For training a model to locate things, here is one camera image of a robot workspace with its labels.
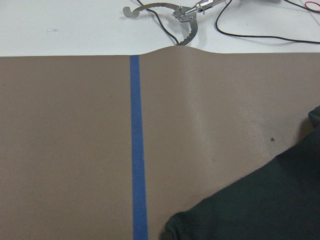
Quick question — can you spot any brown table mat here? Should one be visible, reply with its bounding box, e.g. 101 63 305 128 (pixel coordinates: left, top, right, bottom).
0 46 320 240

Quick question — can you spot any metal reacher grabber tool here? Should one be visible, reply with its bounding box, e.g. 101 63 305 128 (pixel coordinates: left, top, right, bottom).
122 0 223 46

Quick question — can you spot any black cable on table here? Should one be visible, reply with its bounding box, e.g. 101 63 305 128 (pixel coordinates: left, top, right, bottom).
136 0 320 46

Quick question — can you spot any black graphic t-shirt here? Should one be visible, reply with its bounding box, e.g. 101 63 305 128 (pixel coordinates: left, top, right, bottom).
161 108 320 240

